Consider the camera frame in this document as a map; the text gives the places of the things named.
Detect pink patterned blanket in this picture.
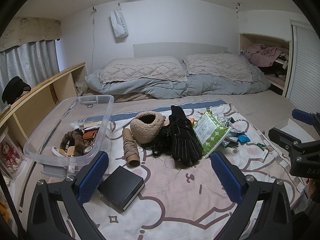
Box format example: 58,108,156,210
56,99,304,240

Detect left beige pillow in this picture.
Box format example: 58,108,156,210
99,56,187,83

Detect black feather hair clip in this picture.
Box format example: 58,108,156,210
147,125,174,157

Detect grey duvet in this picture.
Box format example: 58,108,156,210
85,64,271,102

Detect grey curtain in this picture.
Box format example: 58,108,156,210
0,39,60,111

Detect beige fleece hat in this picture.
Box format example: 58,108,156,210
130,111,165,144

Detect black cap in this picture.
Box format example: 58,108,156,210
2,76,31,105

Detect green dotted wipes pack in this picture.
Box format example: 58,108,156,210
193,109,231,158

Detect black knit glove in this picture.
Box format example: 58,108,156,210
169,105,203,166

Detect brown yarn cardboard spool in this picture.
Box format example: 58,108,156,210
122,128,140,167

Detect white hanging tissue bag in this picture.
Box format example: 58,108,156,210
110,9,129,38

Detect brown braided hair piece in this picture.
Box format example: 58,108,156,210
60,128,85,157

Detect clear plastic storage bin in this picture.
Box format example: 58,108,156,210
23,95,114,178

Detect wooden side shelf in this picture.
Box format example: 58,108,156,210
1,62,87,146

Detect beige pillow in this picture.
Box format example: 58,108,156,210
183,53,253,82
99,56,187,83

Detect closet shelf with clothes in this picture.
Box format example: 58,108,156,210
239,33,293,96

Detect white card box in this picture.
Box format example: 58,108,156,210
273,119,315,142

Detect right beige pillow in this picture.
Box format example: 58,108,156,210
183,53,253,82

